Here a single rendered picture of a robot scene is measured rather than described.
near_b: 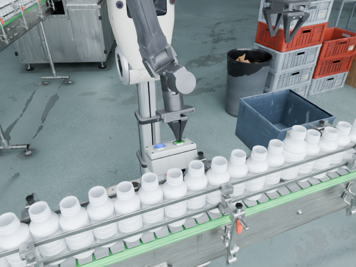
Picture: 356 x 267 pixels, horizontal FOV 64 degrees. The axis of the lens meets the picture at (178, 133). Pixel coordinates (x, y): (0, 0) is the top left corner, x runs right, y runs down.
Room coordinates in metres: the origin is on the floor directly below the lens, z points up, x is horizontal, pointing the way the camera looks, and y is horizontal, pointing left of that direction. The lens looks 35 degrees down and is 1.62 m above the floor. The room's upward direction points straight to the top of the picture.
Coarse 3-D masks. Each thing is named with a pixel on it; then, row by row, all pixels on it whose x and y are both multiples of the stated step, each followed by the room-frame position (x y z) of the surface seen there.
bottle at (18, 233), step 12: (0, 216) 0.37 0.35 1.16; (12, 216) 0.37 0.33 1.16; (0, 228) 0.34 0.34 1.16; (12, 228) 0.35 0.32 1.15; (24, 228) 0.37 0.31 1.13; (0, 240) 0.34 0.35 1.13; (12, 240) 0.34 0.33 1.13; (24, 240) 0.35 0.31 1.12; (36, 252) 0.36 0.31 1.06; (12, 264) 0.33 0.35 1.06; (24, 264) 0.33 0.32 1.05
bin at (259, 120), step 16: (256, 96) 1.30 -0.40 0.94; (272, 96) 1.34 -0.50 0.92; (288, 96) 1.37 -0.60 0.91; (240, 112) 1.25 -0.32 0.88; (256, 112) 1.13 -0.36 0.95; (272, 112) 1.35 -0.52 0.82; (288, 112) 1.34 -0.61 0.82; (304, 112) 1.25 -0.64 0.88; (320, 112) 1.17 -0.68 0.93; (240, 128) 1.23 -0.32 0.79; (256, 128) 1.11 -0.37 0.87; (272, 128) 1.02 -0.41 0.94; (288, 128) 1.00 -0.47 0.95; (256, 144) 1.09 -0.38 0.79
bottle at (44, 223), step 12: (36, 204) 0.40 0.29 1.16; (36, 216) 0.37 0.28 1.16; (48, 216) 0.38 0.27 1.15; (36, 228) 0.37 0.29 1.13; (48, 228) 0.37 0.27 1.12; (60, 228) 0.39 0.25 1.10; (36, 240) 0.36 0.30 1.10; (60, 240) 0.38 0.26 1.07; (48, 252) 0.36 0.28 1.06; (60, 252) 0.37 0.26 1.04
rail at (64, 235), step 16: (304, 160) 0.60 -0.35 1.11; (256, 176) 0.54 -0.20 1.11; (304, 176) 0.60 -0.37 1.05; (208, 192) 0.49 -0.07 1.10; (256, 192) 0.54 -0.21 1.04; (144, 208) 0.43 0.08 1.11; (208, 208) 0.49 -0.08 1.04; (96, 224) 0.39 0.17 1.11; (160, 224) 0.44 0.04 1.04; (48, 240) 0.35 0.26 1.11; (112, 240) 0.40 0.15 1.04; (0, 256) 0.32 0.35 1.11; (64, 256) 0.36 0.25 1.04
